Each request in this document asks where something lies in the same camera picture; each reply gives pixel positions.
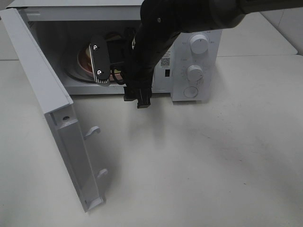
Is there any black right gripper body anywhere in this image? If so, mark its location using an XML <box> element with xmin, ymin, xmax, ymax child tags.
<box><xmin>122</xmin><ymin>23</ymin><xmax>173</xmax><ymax>89</ymax></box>

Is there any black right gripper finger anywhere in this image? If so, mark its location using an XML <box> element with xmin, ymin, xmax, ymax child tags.
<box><xmin>136</xmin><ymin>87</ymin><xmax>152</xmax><ymax>109</ymax></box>
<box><xmin>124</xmin><ymin>87</ymin><xmax>137</xmax><ymax>102</ymax></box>

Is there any round microwave door button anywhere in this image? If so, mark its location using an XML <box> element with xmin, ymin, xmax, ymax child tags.
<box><xmin>184</xmin><ymin>87</ymin><xmax>198</xmax><ymax>98</ymax></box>

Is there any white microwave knob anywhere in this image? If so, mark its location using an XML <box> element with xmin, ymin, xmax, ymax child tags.
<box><xmin>190</xmin><ymin>34</ymin><xmax>209</xmax><ymax>54</ymax></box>
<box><xmin>186</xmin><ymin>65</ymin><xmax>204</xmax><ymax>81</ymax></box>

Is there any pink round plate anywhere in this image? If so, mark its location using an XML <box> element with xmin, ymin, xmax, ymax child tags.
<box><xmin>77</xmin><ymin>46</ymin><xmax>93</xmax><ymax>78</ymax></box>

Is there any white microwave door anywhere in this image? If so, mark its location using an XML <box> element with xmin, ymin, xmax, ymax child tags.
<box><xmin>0</xmin><ymin>8</ymin><xmax>107</xmax><ymax>212</ymax></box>

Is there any white bread sandwich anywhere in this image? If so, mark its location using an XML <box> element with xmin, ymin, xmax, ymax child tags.
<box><xmin>79</xmin><ymin>47</ymin><xmax>92</xmax><ymax>73</ymax></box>

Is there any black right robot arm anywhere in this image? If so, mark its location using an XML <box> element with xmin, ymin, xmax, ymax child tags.
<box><xmin>122</xmin><ymin>0</ymin><xmax>303</xmax><ymax>108</ymax></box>

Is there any white warning label sticker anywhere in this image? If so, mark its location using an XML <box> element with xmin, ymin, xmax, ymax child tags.
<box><xmin>160</xmin><ymin>50</ymin><xmax>171</xmax><ymax>69</ymax></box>

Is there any white microwave oven body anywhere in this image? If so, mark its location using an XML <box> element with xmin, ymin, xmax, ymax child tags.
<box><xmin>7</xmin><ymin>0</ymin><xmax>222</xmax><ymax>101</ymax></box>

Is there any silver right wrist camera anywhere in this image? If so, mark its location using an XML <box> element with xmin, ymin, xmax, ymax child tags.
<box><xmin>89</xmin><ymin>35</ymin><xmax>125</xmax><ymax>86</ymax></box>

